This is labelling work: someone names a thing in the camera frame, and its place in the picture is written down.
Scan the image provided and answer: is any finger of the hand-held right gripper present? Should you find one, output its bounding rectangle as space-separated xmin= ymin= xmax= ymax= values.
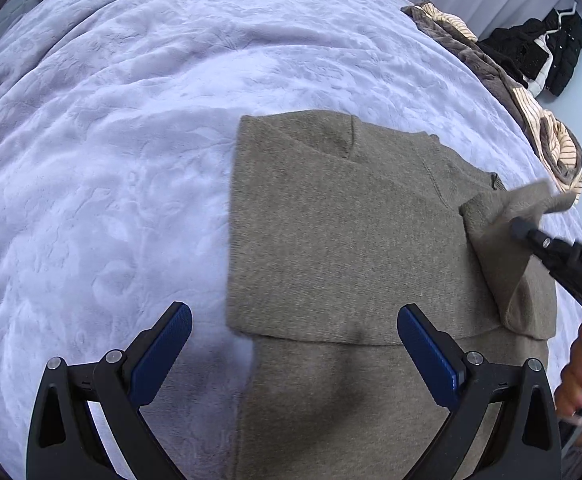
xmin=510 ymin=214 xmax=572 ymax=281

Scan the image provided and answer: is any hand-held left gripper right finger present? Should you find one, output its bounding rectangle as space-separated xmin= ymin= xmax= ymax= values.
xmin=397 ymin=303 xmax=562 ymax=480

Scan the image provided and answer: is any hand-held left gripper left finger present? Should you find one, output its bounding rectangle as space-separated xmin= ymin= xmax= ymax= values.
xmin=26 ymin=301 xmax=194 ymax=480

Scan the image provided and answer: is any olive knit sweater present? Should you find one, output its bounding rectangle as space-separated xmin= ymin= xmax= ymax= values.
xmin=226 ymin=110 xmax=579 ymax=480

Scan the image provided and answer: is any cream striped garment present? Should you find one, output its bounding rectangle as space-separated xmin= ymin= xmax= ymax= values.
xmin=411 ymin=1 xmax=582 ymax=206

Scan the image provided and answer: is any black hanging jacket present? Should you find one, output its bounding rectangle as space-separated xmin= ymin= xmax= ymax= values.
xmin=478 ymin=7 xmax=582 ymax=97

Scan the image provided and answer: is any lavender plush bed blanket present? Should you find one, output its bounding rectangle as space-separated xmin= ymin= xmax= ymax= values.
xmin=0 ymin=0 xmax=582 ymax=480

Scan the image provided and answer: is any grey bed sheet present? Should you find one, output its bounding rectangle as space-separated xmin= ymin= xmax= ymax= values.
xmin=0 ymin=0 xmax=44 ymax=56

